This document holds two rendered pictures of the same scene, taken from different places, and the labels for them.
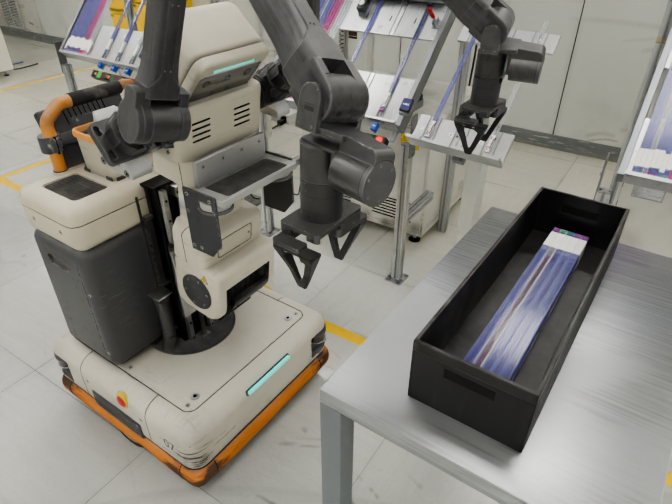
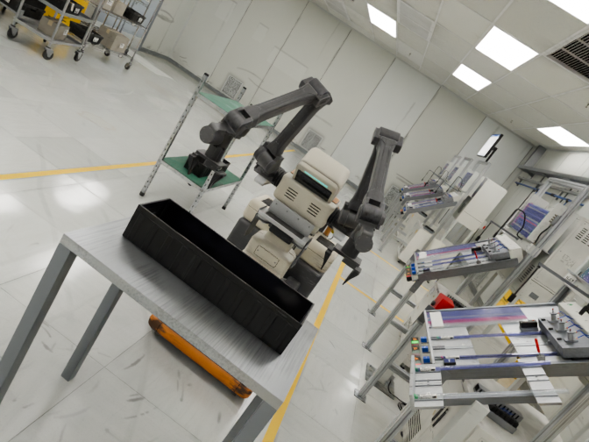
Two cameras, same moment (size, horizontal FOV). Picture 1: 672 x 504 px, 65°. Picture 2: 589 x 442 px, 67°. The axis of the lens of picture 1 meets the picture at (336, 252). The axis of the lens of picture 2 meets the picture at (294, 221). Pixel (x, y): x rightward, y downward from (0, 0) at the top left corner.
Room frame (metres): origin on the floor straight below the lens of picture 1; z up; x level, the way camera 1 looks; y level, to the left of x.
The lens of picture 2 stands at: (0.23, -1.45, 1.44)
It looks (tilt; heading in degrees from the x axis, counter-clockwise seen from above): 15 degrees down; 62
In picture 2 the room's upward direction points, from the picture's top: 34 degrees clockwise
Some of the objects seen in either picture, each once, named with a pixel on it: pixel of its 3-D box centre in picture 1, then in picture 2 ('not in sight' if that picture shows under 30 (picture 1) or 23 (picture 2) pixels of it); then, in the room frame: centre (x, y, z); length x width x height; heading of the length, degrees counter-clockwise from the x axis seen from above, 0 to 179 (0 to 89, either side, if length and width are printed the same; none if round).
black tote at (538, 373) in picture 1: (533, 289); (221, 270); (0.71, -0.34, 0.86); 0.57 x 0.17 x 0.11; 145
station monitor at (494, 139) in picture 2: not in sight; (491, 148); (5.07, 3.71, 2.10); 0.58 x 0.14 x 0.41; 57
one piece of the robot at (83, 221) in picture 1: (154, 234); (275, 256); (1.33, 0.54, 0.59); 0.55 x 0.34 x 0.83; 145
